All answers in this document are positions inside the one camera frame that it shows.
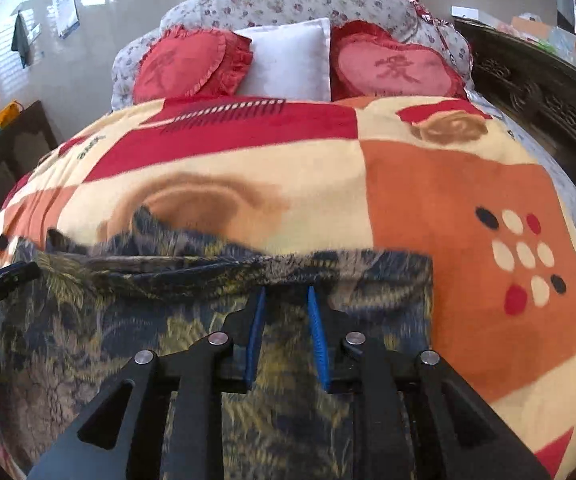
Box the pile of small boxes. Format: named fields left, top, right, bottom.
left=450, top=5, right=576, bottom=86

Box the red heart cushion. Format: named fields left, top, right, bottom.
left=329, top=20, right=469, bottom=101
left=132, top=26, right=253, bottom=103

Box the yellow box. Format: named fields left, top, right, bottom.
left=0, top=101, right=23, bottom=131

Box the wall paper sheet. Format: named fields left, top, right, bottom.
left=52, top=0, right=79, bottom=40

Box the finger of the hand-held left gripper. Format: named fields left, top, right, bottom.
left=0, top=261, right=42, bottom=313

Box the red orange printed blanket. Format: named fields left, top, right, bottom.
left=0, top=96, right=576, bottom=480

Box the floral bed sheet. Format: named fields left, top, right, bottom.
left=468, top=90, right=576, bottom=226

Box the dark floral patterned shirt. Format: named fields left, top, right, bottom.
left=0, top=205, right=436, bottom=480

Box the dark green hanging cloth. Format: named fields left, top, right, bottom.
left=12, top=10, right=33, bottom=68

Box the floral padded headboard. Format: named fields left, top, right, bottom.
left=112, top=0, right=474, bottom=111

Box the red ruffled cloth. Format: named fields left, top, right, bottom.
left=398, top=0, right=456, bottom=28

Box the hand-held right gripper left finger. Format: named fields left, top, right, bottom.
left=26, top=286, right=269, bottom=480

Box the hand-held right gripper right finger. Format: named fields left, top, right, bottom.
left=307, top=285, right=551, bottom=480

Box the white pillow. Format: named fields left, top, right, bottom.
left=235, top=17, right=333, bottom=102

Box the dark wooden side cabinet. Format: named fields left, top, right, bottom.
left=0, top=101, right=63, bottom=266

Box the dark carved wooden cabinet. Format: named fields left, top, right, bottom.
left=453, top=17, right=576, bottom=251

